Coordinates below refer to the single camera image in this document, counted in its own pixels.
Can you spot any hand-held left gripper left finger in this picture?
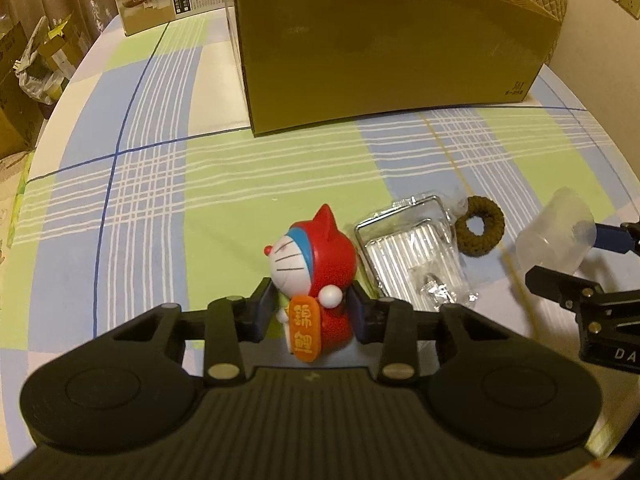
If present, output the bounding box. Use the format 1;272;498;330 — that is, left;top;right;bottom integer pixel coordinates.
102;276;278;386

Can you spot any silver metal rack in bag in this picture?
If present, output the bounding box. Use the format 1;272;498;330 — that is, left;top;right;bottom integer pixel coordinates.
354;194;481;311

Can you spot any brown knitted hair tie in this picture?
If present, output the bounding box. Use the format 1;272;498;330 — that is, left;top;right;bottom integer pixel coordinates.
452;195;506;256

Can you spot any floor cardboard box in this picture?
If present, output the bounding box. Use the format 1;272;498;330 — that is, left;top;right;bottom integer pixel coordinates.
0;20;47;161

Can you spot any clear plastic cup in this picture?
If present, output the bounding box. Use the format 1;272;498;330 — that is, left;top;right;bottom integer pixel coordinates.
515;186;598;273

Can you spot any plastic bag of scraps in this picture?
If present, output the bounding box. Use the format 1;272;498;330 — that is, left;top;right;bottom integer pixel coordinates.
12;14;82;107

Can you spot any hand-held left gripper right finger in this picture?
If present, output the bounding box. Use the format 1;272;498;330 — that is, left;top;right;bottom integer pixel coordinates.
347;282;501;386

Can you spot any large olive cardboard box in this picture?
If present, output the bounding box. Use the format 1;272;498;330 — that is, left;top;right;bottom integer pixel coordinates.
223;0;569;138

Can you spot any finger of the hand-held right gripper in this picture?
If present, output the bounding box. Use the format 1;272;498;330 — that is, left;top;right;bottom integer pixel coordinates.
524;265;640;313
575;220;640;256

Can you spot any red cat figurine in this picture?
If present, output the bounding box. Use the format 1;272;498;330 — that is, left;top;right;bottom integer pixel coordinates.
263;203;358;363

